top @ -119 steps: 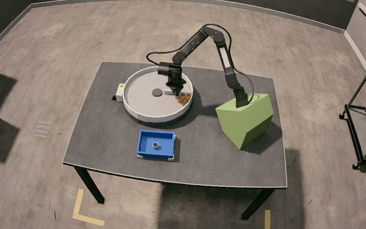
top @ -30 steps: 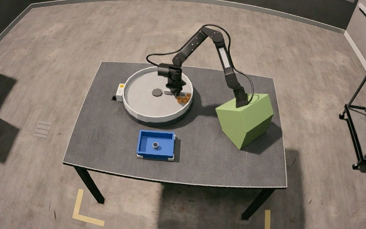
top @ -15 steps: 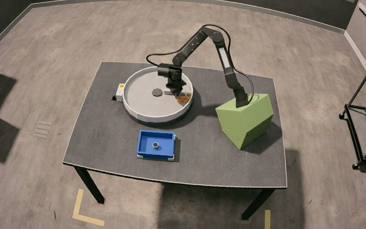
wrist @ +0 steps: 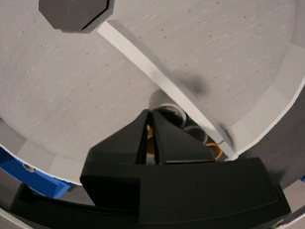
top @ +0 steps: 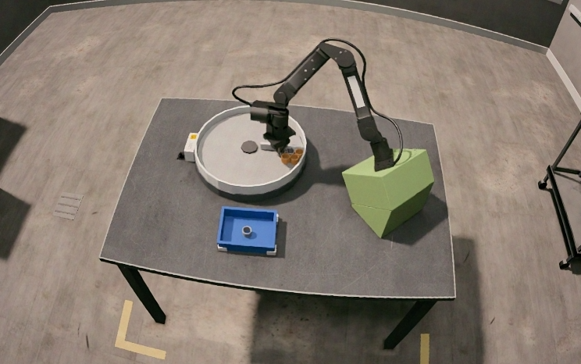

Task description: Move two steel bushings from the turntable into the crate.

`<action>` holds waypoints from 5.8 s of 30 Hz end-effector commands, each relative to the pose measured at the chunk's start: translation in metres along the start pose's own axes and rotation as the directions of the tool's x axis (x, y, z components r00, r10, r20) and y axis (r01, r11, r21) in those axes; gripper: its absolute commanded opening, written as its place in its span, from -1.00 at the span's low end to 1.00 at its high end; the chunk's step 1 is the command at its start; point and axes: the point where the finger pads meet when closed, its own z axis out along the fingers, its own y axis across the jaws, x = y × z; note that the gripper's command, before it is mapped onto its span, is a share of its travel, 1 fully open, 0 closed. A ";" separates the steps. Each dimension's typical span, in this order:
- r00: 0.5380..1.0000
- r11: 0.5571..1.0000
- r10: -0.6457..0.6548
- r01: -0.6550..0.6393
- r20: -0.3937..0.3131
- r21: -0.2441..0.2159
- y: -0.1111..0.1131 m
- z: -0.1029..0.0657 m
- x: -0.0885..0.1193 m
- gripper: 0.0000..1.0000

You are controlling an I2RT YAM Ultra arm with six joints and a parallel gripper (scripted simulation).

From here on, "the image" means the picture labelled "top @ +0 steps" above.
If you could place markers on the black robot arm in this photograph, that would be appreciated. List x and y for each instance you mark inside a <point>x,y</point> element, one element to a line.
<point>260,110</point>

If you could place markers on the blue open tray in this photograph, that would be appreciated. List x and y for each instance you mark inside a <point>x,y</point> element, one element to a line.
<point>262,223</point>

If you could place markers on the white round turntable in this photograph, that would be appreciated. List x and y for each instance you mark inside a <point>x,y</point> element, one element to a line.
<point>239,167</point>

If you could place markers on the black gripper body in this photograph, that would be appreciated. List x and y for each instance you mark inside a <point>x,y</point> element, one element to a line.
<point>280,136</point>

